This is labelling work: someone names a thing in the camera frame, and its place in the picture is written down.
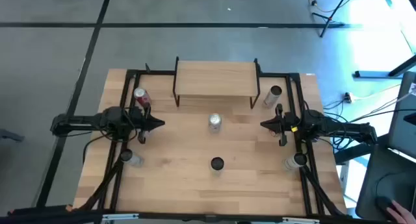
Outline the dark grey panel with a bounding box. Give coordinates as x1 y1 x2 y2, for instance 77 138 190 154
388 71 416 160

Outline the black metal table frame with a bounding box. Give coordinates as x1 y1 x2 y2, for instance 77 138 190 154
73 68 354 220

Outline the wooden shelf with black frame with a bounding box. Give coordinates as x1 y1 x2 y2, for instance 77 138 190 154
172 56 263 110

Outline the black floor stand base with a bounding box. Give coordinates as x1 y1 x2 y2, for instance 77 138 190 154
353 56 416 79

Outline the silver aluminium bracket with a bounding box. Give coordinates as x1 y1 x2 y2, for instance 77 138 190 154
281 217 322 224
101 213 140 223

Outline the red Coca-Cola can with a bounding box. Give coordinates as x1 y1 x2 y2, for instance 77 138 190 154
133 87 153 108
282 153 308 171

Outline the person's hand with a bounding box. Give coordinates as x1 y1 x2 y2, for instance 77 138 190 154
385 199 416 224

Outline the dark grey side desk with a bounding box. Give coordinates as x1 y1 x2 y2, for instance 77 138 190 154
355 143 416 222

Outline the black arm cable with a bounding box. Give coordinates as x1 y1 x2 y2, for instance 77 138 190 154
82 132 114 164

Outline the black computer mouse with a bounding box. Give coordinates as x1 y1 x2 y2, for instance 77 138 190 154
375 195 396 216

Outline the grey chair base leg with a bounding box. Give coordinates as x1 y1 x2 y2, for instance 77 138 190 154
0 129 26 143

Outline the black floor cable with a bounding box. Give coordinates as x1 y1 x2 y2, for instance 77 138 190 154
349 108 416 123

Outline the white floor cable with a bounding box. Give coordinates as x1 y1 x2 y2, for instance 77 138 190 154
352 83 416 121

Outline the yellow floor cable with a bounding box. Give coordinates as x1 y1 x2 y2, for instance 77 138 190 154
302 0 360 14

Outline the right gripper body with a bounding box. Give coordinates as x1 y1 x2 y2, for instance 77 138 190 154
276 103 303 146

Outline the black tripod stand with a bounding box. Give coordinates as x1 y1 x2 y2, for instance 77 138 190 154
311 0 360 38

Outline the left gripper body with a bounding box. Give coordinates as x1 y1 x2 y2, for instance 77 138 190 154
129 105 152 144

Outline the black cable bundle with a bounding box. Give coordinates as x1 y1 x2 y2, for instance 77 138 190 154
320 99 360 151

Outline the white Celsius Peach Vibe can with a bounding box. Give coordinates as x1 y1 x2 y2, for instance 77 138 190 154
210 156 226 178
262 85 283 108

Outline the silver Diet Coke can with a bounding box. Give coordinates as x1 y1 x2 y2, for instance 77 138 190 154
207 113 223 133

